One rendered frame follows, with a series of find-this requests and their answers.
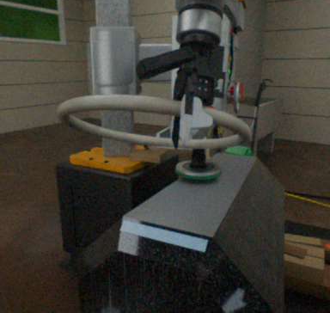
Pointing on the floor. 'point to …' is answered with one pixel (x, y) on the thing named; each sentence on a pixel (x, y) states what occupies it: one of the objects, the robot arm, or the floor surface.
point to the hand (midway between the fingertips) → (177, 140)
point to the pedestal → (103, 199)
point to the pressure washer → (241, 146)
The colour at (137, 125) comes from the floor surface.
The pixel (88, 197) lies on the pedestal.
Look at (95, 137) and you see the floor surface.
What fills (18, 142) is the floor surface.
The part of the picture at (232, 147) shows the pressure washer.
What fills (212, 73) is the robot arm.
